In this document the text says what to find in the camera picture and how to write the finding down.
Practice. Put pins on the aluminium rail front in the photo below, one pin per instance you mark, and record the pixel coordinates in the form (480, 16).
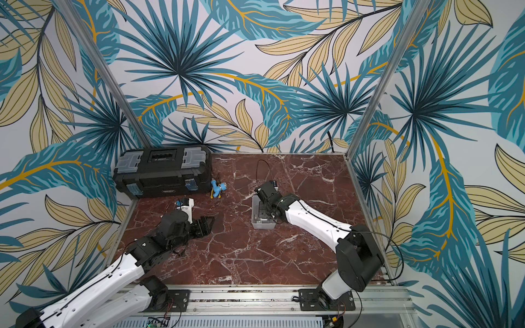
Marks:
(278, 299)

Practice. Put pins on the blue toy figure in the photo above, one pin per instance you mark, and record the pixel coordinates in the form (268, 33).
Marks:
(217, 188)

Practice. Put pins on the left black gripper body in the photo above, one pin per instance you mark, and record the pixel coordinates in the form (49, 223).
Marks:
(195, 230)

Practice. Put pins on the black plastic toolbox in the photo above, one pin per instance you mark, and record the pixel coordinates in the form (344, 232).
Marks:
(164, 172)

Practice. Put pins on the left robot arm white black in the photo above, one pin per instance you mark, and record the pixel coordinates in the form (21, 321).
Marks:
(124, 288)

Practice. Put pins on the left metal frame post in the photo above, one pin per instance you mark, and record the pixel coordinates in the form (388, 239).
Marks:
(78, 27)

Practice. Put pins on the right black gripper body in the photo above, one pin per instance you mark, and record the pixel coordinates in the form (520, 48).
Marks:
(262, 193)

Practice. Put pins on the grey plastic storage box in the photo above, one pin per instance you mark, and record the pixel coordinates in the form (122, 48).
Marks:
(261, 220)

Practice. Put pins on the right metal frame post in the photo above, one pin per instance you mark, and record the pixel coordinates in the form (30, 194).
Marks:
(397, 53)

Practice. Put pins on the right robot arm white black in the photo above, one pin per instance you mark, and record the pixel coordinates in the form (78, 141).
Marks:
(358, 256)

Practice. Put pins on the metal frame post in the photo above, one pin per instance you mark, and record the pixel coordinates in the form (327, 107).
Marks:
(397, 53)
(78, 27)

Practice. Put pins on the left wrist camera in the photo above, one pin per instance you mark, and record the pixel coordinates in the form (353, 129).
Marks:
(186, 205)

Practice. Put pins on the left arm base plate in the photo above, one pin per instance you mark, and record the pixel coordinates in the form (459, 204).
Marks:
(172, 301)

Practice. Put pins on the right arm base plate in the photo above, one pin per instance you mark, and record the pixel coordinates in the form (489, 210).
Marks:
(314, 299)

